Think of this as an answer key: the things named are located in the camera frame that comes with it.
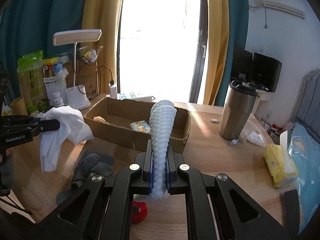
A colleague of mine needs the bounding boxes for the left hand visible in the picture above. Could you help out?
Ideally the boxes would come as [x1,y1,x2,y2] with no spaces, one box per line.
[0,148,13,164]

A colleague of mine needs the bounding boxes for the teal curtain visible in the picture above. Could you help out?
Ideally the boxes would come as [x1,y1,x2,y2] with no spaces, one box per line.
[1,0,85,103]
[214,0,249,106]

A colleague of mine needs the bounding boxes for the green snack bag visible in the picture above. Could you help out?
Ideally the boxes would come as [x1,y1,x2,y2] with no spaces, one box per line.
[17,50,47,114]

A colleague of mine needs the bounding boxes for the brown paper bag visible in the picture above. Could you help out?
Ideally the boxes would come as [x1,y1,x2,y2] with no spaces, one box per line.
[63,60,99,100]

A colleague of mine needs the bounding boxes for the white power strip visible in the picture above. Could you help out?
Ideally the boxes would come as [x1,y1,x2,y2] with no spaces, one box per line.
[116,93,155,102]

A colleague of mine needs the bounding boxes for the white foam net sleeve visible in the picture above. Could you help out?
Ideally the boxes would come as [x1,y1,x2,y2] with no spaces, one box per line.
[141,100,177,202]

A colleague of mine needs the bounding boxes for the plush toys in bag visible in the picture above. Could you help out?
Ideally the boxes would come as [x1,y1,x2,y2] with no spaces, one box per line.
[84,49,98,63]

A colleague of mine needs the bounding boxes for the black sock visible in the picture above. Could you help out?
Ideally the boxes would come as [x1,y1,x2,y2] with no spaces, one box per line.
[56,150,115,205]

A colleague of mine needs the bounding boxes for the white perforated basket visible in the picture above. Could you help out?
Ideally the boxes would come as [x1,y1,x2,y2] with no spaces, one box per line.
[43,76,67,106]

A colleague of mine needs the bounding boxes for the white USB charger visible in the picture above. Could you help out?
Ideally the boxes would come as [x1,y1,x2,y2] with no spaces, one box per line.
[109,83,118,99]

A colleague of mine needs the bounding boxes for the yellow curtain right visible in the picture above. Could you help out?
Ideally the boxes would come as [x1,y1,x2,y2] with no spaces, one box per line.
[203,0,229,105]

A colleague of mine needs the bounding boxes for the tissue pack with cartoon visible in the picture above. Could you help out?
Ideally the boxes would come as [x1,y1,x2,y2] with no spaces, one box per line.
[130,120,151,134]

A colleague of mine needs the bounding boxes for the grey bed headboard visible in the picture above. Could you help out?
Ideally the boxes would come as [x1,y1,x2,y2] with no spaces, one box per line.
[295,68,320,137]

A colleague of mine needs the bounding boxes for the yellow tissue pack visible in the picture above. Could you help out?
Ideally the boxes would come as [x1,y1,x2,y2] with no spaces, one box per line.
[263,144,299,188]

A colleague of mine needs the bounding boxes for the white air conditioner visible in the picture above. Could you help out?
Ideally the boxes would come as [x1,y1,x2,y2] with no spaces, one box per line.
[249,0,305,19]

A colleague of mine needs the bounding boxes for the black charger cable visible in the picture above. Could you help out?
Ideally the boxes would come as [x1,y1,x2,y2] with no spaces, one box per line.
[71,55,115,100]

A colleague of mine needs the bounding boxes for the brown cardboard box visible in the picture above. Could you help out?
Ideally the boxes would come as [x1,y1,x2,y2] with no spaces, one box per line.
[84,97,191,154]

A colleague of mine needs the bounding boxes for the clear plastic bag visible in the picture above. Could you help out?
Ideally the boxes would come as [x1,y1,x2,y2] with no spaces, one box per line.
[240,119,267,147]

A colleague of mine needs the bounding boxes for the yellow curtain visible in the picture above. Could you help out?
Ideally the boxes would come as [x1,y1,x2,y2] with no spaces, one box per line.
[203,0,229,105]
[82,0,123,94]

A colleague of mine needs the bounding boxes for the black window frame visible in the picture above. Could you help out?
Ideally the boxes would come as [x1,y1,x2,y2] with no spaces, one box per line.
[189,0,208,103]

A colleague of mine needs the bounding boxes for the steel travel mug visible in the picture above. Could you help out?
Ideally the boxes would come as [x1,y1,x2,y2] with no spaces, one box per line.
[219,80,257,141]

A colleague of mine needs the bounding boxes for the brown plush toy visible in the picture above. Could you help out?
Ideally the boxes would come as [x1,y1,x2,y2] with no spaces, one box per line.
[93,116,110,125]

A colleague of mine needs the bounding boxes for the teal curtain left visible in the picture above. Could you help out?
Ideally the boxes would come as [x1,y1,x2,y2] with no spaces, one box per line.
[1,0,85,103]

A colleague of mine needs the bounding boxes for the yellow curtain left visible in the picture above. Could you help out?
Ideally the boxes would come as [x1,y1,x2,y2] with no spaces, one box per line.
[82,0,123,94]

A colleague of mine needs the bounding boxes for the red round object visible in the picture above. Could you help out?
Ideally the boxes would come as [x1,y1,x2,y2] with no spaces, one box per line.
[131,201,148,224]

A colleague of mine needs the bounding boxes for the white USB cable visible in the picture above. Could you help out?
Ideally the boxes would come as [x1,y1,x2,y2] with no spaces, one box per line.
[210,118,242,147]

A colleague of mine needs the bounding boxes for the white TV stand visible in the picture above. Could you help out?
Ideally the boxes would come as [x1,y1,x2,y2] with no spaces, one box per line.
[251,89,273,115]

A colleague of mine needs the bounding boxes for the teal curtain right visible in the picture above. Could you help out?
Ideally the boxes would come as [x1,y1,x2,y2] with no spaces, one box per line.
[214,0,249,106]

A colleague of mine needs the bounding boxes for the white desk lamp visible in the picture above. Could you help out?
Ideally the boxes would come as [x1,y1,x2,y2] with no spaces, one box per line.
[52,29,103,111]

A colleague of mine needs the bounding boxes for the white paper towel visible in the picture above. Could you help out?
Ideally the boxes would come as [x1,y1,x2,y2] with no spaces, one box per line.
[40,106,94,172]

